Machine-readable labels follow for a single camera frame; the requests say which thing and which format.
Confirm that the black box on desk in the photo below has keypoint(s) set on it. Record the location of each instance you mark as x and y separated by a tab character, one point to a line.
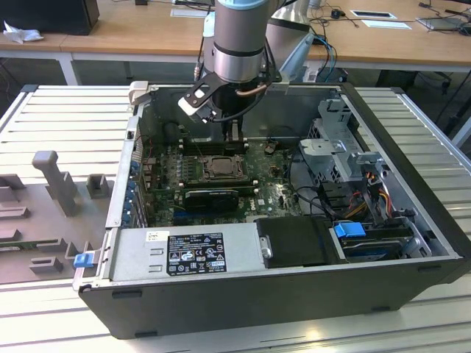
44	16

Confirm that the pale blue teach pendant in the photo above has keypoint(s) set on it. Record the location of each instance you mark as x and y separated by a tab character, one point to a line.
300	55

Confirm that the grey tablet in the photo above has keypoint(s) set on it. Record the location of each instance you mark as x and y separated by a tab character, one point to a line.
439	23

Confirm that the black cylinder board part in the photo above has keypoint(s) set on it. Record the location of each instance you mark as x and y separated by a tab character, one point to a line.
170	133

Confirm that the wooden office desk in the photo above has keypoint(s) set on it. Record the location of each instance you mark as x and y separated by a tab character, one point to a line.
147	33

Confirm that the crumpled white paper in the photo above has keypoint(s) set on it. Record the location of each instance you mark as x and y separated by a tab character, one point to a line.
22	34

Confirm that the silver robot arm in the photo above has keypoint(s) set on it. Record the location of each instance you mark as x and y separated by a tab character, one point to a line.
239	36

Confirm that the black open PC case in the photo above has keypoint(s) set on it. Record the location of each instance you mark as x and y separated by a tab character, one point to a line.
257	309

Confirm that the grey case release latch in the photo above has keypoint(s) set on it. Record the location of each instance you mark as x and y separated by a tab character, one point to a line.
139	92

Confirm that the white paper sheet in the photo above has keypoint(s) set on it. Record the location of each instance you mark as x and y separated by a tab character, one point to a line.
386	24

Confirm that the black RAM stick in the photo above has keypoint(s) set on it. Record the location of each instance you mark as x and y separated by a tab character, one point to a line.
221	185

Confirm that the black graphics card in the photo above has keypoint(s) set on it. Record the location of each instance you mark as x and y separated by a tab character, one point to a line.
211	201

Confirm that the grey parts rack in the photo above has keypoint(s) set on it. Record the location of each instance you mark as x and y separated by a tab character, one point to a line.
40	228

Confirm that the CPU socket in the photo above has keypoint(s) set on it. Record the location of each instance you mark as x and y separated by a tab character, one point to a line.
203	175

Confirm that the blue disk carrier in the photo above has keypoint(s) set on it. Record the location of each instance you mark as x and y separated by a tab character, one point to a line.
349	229

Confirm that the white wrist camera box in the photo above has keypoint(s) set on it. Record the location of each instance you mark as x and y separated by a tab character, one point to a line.
193	104

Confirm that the grey power supply unit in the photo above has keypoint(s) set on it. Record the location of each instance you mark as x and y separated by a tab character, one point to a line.
132	253

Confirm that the green motherboard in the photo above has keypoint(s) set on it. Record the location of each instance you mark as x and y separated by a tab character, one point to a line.
272	198

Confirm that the black plastic shroud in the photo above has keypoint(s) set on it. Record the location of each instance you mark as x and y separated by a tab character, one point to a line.
294	240

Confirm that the white framed desk grommet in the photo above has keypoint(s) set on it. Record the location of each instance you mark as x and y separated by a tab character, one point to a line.
372	14

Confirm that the silver metal drive cage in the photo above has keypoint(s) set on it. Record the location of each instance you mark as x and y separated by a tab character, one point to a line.
327	154

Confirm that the blue case latch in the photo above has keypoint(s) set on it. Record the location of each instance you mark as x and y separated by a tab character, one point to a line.
82	260

